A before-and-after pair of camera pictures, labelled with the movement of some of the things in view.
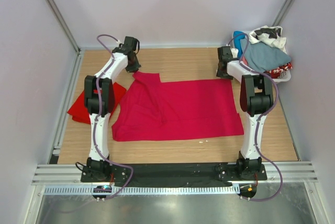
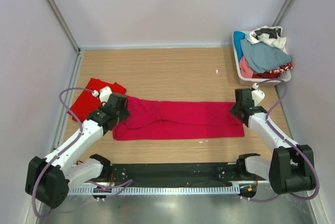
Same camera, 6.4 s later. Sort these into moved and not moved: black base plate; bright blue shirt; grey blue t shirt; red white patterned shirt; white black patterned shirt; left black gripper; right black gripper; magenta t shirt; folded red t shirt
Moved: right black gripper; left black gripper; magenta t shirt
Not moved: folded red t shirt; red white patterned shirt; bright blue shirt; grey blue t shirt; white black patterned shirt; black base plate
